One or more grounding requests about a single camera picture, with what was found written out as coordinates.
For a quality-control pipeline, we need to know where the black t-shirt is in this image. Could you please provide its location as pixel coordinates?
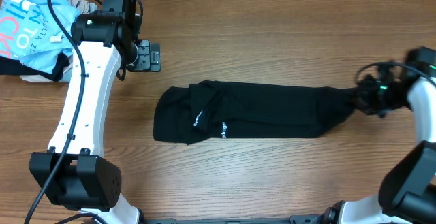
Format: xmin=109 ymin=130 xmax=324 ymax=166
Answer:
xmin=153 ymin=81 xmax=354 ymax=144

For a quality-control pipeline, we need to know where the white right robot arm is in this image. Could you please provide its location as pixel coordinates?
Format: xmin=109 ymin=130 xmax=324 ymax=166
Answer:
xmin=319 ymin=47 xmax=435 ymax=223

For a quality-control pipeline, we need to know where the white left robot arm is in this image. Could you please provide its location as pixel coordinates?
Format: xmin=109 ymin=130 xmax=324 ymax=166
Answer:
xmin=29 ymin=0 xmax=161 ymax=223

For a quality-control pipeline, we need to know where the beige garment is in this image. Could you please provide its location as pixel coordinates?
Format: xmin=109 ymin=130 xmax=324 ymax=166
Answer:
xmin=20 ymin=0 xmax=98 ymax=82

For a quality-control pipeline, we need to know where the black garment in pile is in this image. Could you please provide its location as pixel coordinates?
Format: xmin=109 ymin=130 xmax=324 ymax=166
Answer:
xmin=1 ymin=54 xmax=69 ymax=82

